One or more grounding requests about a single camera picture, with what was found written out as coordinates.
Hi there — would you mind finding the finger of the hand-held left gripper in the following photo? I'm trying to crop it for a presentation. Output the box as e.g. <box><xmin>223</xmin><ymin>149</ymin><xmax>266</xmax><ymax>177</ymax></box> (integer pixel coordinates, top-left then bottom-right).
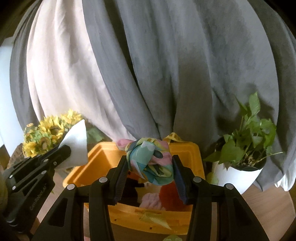
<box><xmin>10</xmin><ymin>152</ymin><xmax>71</xmax><ymax>193</ymax></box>
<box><xmin>8</xmin><ymin>145</ymin><xmax>71</xmax><ymax>178</ymax></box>

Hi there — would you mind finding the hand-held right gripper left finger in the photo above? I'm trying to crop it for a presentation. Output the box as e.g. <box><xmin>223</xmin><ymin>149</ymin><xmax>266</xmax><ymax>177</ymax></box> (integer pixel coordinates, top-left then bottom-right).
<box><xmin>31</xmin><ymin>155</ymin><xmax>129</xmax><ymax>241</ymax></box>

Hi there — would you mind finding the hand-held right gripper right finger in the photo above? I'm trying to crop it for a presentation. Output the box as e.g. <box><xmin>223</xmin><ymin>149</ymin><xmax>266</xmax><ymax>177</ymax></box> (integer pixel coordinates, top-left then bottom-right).
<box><xmin>172</xmin><ymin>155</ymin><xmax>270</xmax><ymax>241</ymax></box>

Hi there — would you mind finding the black plush toy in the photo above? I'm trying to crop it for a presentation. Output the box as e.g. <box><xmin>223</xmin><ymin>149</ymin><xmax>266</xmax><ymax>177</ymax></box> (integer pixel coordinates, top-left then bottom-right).
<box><xmin>121</xmin><ymin>178</ymin><xmax>144</xmax><ymax>207</ymax></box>

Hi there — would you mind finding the red fuzzy scrunchie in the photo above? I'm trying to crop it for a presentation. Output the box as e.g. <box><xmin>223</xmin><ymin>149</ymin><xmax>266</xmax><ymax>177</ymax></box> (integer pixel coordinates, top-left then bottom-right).
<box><xmin>159</xmin><ymin>183</ymin><xmax>185</xmax><ymax>211</ymax></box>

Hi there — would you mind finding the orange plastic crate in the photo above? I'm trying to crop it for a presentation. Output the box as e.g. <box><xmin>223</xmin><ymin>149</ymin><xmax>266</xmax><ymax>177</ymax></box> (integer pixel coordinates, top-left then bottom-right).
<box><xmin>63</xmin><ymin>142</ymin><xmax>206</xmax><ymax>235</ymax></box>

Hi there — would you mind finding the white cloth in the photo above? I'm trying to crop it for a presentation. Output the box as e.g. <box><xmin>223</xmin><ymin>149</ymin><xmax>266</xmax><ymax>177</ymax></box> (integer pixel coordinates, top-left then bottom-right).
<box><xmin>57</xmin><ymin>119</ymin><xmax>89</xmax><ymax>168</ymax></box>

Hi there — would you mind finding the lilac ribbed wristband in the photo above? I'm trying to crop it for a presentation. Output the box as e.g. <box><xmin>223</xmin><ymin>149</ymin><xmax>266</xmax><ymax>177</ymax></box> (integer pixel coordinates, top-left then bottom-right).
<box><xmin>141</xmin><ymin>192</ymin><xmax>167</xmax><ymax>211</ymax></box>

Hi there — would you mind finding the colourful patterned scarf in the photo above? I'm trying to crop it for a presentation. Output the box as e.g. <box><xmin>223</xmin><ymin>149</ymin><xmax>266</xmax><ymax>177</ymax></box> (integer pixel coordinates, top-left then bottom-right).
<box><xmin>116</xmin><ymin>138</ymin><xmax>175</xmax><ymax>186</ymax></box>

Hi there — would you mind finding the sunflower bouquet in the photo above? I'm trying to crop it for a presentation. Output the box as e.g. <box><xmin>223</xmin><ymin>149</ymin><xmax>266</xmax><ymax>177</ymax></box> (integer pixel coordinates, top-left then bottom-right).
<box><xmin>22</xmin><ymin>110</ymin><xmax>103</xmax><ymax>158</ymax></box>

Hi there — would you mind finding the white plant pot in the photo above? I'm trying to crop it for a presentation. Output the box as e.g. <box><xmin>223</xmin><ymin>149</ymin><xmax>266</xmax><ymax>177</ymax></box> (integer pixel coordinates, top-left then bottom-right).
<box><xmin>211</xmin><ymin>160</ymin><xmax>267</xmax><ymax>195</ymax></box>

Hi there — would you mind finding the grey curtain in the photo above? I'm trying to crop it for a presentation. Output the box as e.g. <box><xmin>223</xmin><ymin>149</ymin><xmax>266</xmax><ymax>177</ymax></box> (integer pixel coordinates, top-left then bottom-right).
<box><xmin>9</xmin><ymin>21</ymin><xmax>47</xmax><ymax>131</ymax></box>
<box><xmin>82</xmin><ymin>0</ymin><xmax>296</xmax><ymax>193</ymax></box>

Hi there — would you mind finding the pale pink curtain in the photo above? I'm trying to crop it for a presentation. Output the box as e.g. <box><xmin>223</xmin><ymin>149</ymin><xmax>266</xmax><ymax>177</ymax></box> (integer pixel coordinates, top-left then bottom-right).
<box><xmin>25</xmin><ymin>0</ymin><xmax>139</xmax><ymax>145</ymax></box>

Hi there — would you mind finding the green leafy plant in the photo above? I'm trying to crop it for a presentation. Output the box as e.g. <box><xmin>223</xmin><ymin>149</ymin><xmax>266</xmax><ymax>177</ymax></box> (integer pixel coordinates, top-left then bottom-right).
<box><xmin>203</xmin><ymin>92</ymin><xmax>284</xmax><ymax>186</ymax></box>

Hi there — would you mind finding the white curtain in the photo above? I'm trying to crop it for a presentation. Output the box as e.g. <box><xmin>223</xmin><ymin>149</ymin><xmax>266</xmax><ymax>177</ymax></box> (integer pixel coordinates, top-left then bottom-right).
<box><xmin>274</xmin><ymin>171</ymin><xmax>290</xmax><ymax>192</ymax></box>

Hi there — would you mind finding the yellow fabric strap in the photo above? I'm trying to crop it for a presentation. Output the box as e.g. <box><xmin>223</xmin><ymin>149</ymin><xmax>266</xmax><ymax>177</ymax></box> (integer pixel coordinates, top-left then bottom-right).
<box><xmin>139</xmin><ymin>212</ymin><xmax>172</xmax><ymax>230</ymax></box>
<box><xmin>162</xmin><ymin>132</ymin><xmax>182</xmax><ymax>143</ymax></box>

